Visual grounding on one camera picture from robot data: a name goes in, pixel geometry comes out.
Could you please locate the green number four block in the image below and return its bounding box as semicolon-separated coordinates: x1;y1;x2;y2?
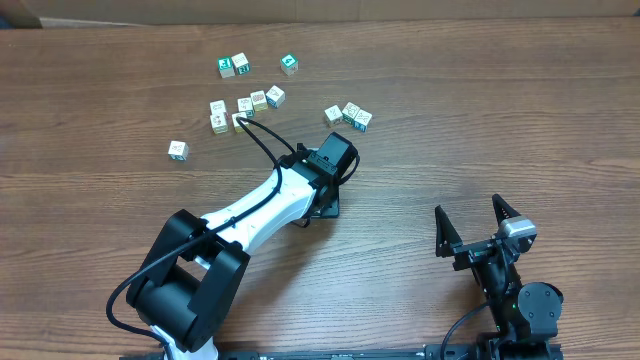
280;53;299;76

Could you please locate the cream block green edge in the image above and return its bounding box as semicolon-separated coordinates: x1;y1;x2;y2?
237;97;255;118

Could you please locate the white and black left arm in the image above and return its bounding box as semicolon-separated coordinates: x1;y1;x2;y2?
126;132;359;359

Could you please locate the cream block red picture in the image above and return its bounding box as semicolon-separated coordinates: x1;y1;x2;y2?
210;112;228;134

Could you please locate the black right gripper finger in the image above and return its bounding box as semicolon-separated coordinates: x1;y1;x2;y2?
435;206;463;258
492;194;521;231

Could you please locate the cream block far left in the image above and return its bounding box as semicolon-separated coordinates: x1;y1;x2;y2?
168;140;189;161

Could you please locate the cream block left of trio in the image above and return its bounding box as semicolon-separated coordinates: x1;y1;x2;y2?
324;105;343;127

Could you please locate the red spatula letter B block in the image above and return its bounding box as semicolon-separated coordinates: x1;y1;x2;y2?
209;100;228;117

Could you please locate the cardboard backdrop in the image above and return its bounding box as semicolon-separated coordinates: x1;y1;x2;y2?
1;0;639;28

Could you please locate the green edged cream block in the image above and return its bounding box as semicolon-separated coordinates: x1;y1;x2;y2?
231;53;251;75

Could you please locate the green edged trio block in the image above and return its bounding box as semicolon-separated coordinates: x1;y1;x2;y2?
342;102;360;124

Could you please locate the cream block red grid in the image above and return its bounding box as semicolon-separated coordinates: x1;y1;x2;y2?
250;90;268;112

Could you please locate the blue edged trio block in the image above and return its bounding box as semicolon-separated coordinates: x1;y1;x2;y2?
353;109;373;132

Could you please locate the blue edged cream block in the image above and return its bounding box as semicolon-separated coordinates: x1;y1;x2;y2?
265;85;286;108

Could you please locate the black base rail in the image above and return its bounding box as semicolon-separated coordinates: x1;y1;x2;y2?
119;345;564;360

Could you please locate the yellow edged cream block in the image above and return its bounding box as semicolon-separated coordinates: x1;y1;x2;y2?
231;111;249;133

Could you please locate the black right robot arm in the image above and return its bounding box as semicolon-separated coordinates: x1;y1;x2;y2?
434;194;564;360

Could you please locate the green picture block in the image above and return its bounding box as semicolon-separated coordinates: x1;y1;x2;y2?
217;57;235;78

